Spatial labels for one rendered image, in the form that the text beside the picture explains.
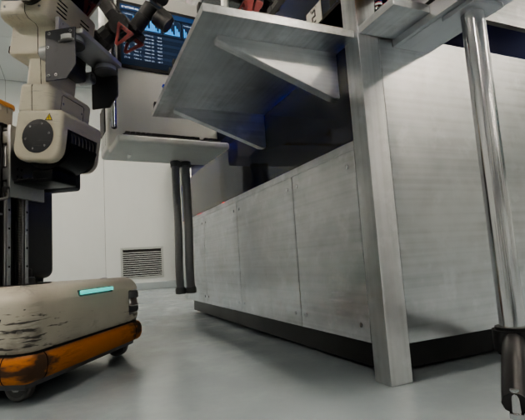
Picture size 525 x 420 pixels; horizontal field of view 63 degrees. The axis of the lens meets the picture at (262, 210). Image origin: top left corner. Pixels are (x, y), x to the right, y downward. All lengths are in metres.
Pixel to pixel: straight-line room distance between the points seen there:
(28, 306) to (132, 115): 1.02
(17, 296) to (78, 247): 5.20
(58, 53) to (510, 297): 1.36
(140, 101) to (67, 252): 4.60
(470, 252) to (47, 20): 1.42
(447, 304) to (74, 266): 5.64
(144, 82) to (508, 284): 1.60
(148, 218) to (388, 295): 5.63
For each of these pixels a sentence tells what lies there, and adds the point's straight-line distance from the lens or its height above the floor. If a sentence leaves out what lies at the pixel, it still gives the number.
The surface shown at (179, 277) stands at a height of 0.26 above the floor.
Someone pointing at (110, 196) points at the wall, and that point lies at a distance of 6.50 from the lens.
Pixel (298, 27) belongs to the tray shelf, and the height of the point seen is 0.86.
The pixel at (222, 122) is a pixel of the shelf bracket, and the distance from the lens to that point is 1.59.
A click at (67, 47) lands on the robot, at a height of 0.98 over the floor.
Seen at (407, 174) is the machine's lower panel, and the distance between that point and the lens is 1.15.
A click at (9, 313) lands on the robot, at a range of 1.22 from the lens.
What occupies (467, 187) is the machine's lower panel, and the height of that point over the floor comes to 0.47.
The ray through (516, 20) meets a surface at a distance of 1.68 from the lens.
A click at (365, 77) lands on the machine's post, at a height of 0.75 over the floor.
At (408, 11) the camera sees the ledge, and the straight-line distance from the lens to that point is 1.14.
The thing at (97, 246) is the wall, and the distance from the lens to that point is 6.41.
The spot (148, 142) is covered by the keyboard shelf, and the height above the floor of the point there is 0.78.
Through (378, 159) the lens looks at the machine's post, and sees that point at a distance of 1.10.
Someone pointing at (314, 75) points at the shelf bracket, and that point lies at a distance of 1.20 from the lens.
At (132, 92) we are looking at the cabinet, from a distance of 1.99.
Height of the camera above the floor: 0.31
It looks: 7 degrees up
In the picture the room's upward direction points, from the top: 4 degrees counter-clockwise
